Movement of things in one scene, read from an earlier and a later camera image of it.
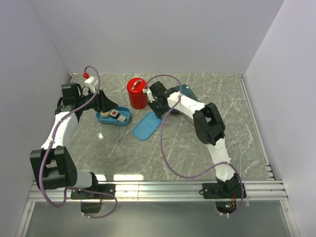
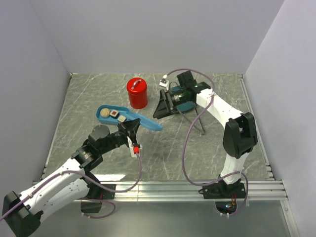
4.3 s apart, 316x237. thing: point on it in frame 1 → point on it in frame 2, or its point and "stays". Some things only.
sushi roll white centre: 121,118 stays
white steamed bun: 105,114 stays
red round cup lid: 136,85 stays
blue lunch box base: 123,119 stays
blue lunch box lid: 147,126 → 144,121
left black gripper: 103,104 → 129,129
